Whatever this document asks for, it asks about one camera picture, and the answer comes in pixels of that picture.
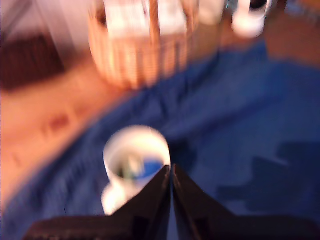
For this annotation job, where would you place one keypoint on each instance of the blue coffee capsule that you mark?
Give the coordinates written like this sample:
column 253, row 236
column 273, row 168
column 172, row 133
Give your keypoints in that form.
column 152, row 170

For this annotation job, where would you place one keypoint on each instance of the white mug with blue print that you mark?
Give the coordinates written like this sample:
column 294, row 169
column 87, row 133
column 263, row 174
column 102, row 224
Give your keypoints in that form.
column 140, row 140

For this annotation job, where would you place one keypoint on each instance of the small white round camera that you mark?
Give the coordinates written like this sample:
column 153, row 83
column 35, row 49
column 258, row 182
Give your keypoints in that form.
column 248, row 25

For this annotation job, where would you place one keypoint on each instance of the white insulated bottle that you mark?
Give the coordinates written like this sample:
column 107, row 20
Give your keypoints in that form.
column 211, row 12

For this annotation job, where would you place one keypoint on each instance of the coffee beans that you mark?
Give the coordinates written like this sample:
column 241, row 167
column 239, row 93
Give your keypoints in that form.
column 27, row 65

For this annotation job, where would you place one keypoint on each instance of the clear storage container white lid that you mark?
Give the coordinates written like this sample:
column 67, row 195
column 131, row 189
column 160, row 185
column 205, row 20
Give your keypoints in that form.
column 32, row 50

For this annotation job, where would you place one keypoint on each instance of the white paper sachets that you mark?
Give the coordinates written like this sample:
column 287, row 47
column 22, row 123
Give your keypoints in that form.
column 130, row 20

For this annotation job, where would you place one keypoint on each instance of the blue cloth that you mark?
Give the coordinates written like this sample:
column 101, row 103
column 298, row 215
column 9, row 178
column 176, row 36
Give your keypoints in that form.
column 237, row 112

